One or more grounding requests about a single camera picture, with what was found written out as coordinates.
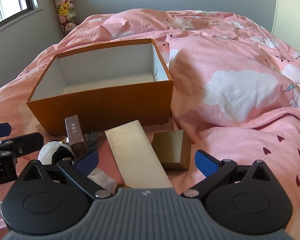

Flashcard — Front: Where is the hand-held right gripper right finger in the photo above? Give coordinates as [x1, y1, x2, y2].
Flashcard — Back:
[181, 150, 278, 198]

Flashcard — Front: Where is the white wardrobe door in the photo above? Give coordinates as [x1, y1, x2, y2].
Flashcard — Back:
[271, 0, 300, 63]

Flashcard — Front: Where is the small gold box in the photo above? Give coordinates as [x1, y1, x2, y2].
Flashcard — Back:
[152, 129, 192, 171]

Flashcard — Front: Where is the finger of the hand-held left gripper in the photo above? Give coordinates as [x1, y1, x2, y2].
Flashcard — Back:
[0, 132, 44, 161]
[0, 122, 12, 140]

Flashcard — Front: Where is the pink printed duvet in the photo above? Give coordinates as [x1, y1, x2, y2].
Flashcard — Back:
[0, 9, 300, 240]

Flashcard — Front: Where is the long white box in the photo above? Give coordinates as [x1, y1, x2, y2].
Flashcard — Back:
[104, 120, 173, 189]

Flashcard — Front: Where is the white plush toy black ear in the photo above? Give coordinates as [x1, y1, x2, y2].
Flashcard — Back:
[37, 140, 119, 193]

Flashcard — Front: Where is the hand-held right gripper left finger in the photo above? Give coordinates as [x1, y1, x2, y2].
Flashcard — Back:
[17, 149, 114, 198]

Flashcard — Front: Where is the dark patterned card box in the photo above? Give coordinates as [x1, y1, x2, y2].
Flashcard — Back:
[64, 115, 90, 158]

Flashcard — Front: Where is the orange cardboard box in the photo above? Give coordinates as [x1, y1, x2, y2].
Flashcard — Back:
[26, 38, 174, 135]

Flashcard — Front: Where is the clear tube of plush toys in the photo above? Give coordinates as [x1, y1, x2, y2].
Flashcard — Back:
[48, 0, 78, 36]

